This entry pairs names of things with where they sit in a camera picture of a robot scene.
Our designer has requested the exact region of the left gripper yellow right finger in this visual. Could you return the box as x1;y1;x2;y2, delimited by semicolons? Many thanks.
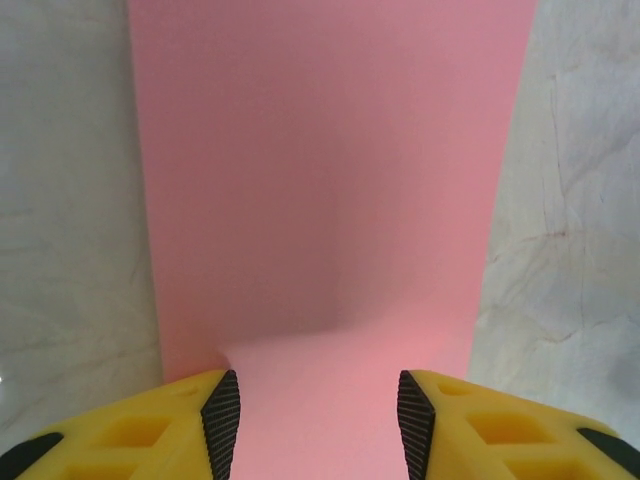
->
397;368;640;480

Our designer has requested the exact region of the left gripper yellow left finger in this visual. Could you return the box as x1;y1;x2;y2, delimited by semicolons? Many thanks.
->
0;368;241;480

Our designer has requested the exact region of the pink cloth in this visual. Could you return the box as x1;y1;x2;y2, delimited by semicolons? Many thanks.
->
124;0;539;480

